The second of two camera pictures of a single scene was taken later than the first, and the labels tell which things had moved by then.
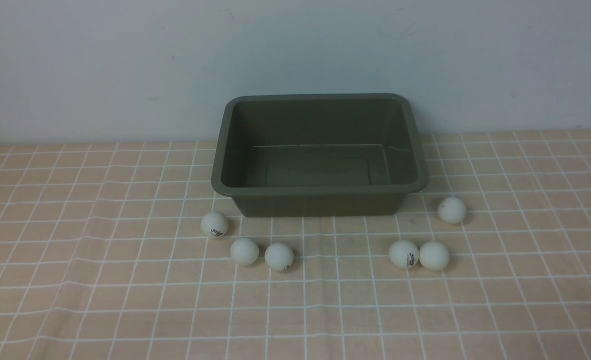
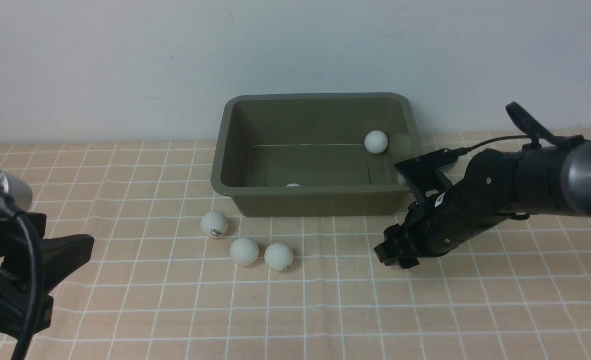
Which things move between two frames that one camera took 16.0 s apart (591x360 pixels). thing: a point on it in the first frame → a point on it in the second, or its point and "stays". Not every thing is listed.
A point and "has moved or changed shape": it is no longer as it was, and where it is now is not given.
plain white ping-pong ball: [244, 251] stays
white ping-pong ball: [451, 210] has moved or changed shape
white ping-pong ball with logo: [214, 224] stays
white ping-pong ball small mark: [279, 256] stays
